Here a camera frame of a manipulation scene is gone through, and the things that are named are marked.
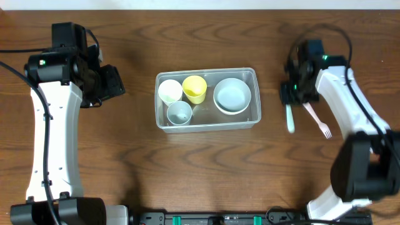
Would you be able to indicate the white plastic cup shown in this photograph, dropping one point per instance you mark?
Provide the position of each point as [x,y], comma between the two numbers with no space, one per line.
[170,91]

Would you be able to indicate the pink plastic fork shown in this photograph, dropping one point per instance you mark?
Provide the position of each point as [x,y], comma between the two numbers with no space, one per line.
[323,127]

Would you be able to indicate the mint green plastic spoon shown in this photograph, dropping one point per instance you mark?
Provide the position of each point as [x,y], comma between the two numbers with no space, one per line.
[290,119]

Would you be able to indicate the white plastic bowl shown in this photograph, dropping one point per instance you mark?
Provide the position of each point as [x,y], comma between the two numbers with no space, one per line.
[236,109]

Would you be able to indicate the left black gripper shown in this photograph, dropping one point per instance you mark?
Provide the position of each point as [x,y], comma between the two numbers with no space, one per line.
[117,87]

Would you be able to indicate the clear plastic container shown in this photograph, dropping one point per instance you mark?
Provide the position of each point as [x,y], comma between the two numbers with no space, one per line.
[206,116]

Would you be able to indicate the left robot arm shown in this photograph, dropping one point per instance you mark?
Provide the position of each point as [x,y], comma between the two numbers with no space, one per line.
[63,79]

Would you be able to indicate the grey plastic bowl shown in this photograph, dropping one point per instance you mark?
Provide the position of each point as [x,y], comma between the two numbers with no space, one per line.
[231,91]

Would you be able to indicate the yellow plastic cup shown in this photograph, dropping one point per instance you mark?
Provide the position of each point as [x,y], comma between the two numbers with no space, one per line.
[195,88]

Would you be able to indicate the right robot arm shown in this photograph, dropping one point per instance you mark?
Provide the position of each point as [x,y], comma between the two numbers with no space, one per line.
[367,166]

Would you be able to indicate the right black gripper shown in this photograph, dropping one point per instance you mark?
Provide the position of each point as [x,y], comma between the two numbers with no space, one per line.
[287,97]

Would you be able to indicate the grey plastic cup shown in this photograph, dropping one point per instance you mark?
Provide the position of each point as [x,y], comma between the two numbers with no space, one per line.
[179,113]

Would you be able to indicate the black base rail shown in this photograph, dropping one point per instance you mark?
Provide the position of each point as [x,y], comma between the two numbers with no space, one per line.
[273,216]

